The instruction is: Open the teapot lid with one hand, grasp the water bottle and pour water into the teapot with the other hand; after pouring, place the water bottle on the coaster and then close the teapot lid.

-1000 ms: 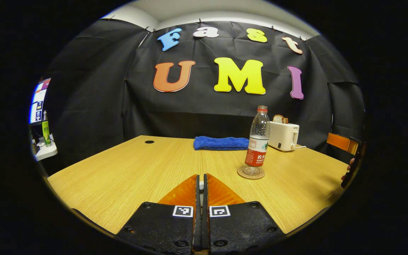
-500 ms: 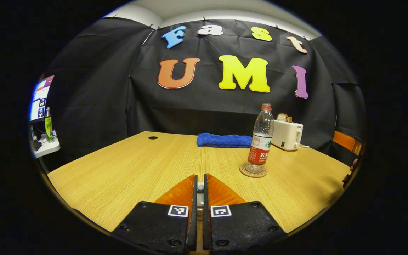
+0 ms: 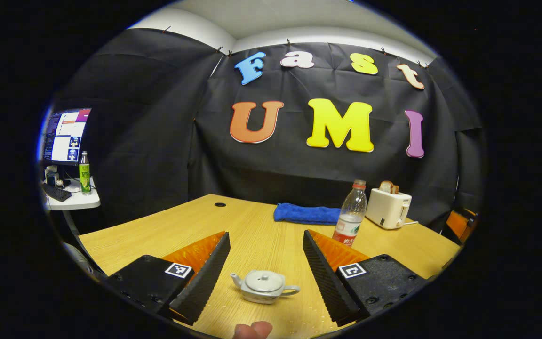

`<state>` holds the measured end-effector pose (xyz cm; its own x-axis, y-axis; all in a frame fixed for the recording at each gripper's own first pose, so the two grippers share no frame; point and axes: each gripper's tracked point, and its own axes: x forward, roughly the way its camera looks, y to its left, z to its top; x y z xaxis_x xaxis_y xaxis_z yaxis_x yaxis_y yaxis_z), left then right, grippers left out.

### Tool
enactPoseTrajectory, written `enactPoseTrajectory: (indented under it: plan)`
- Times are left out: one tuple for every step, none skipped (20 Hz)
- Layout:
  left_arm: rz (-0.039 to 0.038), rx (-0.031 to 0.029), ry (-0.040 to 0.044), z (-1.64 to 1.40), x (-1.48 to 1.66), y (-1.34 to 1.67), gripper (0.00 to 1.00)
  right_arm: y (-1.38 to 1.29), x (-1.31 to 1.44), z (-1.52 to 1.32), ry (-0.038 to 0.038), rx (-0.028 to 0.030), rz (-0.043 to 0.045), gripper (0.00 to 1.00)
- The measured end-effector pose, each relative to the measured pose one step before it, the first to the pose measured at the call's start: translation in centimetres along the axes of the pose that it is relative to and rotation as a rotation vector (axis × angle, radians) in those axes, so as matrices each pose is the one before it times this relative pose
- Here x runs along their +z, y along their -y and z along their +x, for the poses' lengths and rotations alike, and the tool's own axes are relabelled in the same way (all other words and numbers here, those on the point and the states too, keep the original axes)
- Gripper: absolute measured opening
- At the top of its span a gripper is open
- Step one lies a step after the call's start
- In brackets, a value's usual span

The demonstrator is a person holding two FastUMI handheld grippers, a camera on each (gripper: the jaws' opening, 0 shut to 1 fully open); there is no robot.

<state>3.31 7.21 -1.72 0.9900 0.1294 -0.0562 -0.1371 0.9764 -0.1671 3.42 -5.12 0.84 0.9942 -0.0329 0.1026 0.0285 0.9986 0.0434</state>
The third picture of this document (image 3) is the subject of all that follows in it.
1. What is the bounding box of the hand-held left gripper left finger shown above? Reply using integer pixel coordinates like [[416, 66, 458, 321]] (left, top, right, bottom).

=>
[[106, 231, 231, 326]]

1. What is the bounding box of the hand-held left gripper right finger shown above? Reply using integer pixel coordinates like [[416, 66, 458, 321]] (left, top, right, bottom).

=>
[[302, 229, 429, 326]]

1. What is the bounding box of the white ceramic teacup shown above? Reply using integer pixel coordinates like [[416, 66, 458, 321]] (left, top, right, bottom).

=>
[[230, 270, 301, 304]]

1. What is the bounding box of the white teacup lid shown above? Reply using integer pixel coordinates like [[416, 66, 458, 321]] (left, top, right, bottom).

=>
[[244, 270, 285, 292]]

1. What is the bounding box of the clear plastic water bottle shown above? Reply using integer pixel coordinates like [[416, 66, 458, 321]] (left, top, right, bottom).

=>
[[332, 179, 367, 247]]

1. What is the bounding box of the green drink bottle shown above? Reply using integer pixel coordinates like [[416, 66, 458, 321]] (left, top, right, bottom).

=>
[[79, 151, 92, 195]]

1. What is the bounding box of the blue towel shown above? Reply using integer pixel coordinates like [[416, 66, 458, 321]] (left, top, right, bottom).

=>
[[273, 203, 342, 226]]

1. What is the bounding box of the white toaster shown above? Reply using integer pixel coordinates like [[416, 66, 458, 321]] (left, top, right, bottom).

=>
[[365, 188, 413, 230]]

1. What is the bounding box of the black backdrop cloth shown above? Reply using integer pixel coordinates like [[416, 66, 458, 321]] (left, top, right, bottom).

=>
[[48, 27, 486, 236]]

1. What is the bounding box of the white side table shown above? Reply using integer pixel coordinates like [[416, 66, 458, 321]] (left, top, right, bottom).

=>
[[45, 177, 101, 211]]

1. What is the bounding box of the black keyboard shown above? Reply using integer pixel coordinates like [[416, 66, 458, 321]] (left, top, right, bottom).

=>
[[43, 183, 72, 202]]

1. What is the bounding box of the small white desk object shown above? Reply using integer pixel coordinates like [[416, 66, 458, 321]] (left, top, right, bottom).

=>
[[44, 165, 65, 188]]

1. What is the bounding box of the computer monitor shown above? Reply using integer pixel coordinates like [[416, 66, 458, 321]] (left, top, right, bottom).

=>
[[41, 108, 92, 166]]

